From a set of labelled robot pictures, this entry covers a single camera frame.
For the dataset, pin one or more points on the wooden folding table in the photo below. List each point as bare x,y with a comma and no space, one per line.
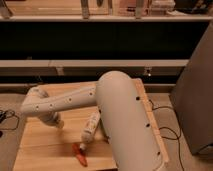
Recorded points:
45,148

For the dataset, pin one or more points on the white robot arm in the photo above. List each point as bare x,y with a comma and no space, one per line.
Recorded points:
124,118

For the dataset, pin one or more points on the white tube bottle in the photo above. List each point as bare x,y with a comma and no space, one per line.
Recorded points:
89,130

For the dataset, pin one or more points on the grey cabinet right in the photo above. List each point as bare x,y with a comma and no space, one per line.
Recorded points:
192,98

